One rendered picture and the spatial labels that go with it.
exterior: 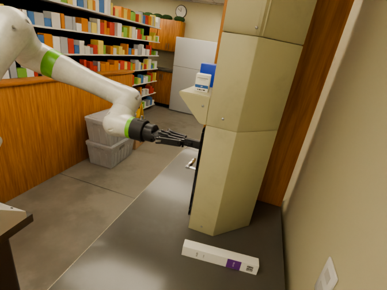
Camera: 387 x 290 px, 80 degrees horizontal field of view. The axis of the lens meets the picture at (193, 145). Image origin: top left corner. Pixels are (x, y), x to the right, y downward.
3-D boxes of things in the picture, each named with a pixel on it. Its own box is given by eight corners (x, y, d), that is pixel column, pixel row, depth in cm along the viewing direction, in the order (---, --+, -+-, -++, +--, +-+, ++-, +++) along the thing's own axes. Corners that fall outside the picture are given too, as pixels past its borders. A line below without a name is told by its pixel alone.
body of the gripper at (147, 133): (141, 125, 90) (163, 131, 88) (151, 120, 98) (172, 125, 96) (140, 143, 93) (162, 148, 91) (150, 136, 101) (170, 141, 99)
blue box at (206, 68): (224, 86, 105) (228, 65, 102) (220, 89, 96) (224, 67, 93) (204, 82, 107) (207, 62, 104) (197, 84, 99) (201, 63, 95)
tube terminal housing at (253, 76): (251, 203, 123) (298, 48, 93) (245, 248, 94) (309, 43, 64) (207, 190, 129) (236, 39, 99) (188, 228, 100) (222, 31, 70)
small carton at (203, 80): (208, 90, 89) (211, 74, 87) (207, 92, 84) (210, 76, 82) (196, 88, 90) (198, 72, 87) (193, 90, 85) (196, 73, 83)
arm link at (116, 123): (105, 137, 103) (93, 125, 93) (117, 114, 107) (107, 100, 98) (133, 145, 100) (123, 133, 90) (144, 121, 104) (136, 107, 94)
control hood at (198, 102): (223, 107, 110) (227, 86, 107) (205, 125, 82) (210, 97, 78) (200, 102, 113) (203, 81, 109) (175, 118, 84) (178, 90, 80)
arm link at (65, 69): (55, 84, 101) (48, 70, 90) (68, 65, 105) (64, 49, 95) (134, 119, 107) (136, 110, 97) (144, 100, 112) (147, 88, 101)
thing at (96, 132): (136, 134, 346) (137, 113, 333) (112, 148, 292) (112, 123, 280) (112, 128, 356) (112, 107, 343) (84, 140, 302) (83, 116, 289)
